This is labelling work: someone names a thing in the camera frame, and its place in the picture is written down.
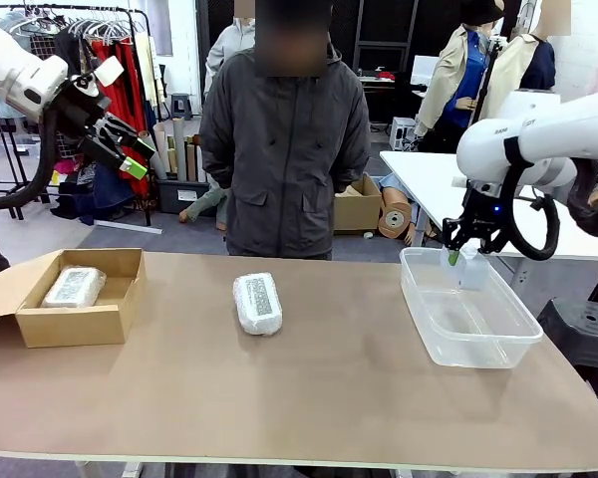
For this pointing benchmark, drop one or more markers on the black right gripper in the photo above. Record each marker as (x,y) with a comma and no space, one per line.
(483,206)

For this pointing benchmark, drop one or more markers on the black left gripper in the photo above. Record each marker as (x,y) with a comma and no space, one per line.
(80,112)

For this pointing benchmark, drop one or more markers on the white unwrapped digital clock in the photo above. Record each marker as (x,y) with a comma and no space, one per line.
(473,274)

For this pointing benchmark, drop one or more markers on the bubble-wrapped clock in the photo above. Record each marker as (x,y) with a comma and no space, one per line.
(72,288)
(256,304)

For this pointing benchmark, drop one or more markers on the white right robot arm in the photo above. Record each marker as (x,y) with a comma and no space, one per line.
(553,134)

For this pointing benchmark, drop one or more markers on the slanted grey paper tube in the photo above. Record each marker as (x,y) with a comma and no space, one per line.
(157,164)

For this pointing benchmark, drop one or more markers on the beige paper tube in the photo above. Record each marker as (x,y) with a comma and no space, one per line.
(162,144)

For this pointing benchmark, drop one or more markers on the red dress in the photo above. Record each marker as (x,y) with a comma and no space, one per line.
(129,99)

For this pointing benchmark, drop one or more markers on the tall grey paper tube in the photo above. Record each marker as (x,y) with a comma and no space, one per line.
(179,149)

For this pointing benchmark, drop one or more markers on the small dark step stool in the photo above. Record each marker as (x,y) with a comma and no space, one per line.
(181,105)

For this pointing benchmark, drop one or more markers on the brown cardboard tube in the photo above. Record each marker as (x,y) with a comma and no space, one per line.
(192,162)

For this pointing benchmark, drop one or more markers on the black bin holding tubes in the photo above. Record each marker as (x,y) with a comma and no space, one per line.
(179,194)

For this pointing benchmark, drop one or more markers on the brown paper roll spool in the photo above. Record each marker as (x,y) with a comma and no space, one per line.
(396,216)

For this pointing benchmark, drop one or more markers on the white work table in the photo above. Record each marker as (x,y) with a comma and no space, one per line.
(418,169)

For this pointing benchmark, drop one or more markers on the lying mannequin blue top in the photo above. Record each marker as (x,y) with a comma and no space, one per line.
(391,183)

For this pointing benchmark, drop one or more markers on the clear plastic container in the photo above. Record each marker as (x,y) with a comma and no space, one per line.
(473,338)

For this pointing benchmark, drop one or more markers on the mannequin torso green sweater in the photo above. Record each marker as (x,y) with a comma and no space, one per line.
(204,201)

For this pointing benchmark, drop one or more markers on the brown cardboard carton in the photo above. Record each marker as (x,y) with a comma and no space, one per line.
(359,209)

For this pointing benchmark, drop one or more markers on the white computer case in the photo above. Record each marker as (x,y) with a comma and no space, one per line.
(402,132)

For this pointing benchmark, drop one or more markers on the black plastic stool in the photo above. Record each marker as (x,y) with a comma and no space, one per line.
(583,328)

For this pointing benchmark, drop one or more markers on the mannequin in grey hoodie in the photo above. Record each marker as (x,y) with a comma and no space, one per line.
(224,50)

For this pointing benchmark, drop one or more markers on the mannequin beige coat blue shirt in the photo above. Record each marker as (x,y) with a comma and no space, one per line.
(458,84)

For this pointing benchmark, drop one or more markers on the black tripod pole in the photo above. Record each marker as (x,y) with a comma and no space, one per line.
(486,74)

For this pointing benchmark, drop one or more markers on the black clothes rack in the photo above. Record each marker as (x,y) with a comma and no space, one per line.
(30,7)

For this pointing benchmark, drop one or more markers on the person in grey jacket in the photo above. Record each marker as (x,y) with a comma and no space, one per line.
(284,149)

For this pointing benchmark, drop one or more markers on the white monitor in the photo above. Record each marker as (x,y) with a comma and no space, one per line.
(423,70)

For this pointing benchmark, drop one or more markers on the mannequin cream jacket navy shirt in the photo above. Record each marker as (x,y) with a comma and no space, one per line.
(523,65)

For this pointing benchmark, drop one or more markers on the open cardboard box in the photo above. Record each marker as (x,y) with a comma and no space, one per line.
(80,323)

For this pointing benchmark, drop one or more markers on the white floor rail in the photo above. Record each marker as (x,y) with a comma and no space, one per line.
(129,228)

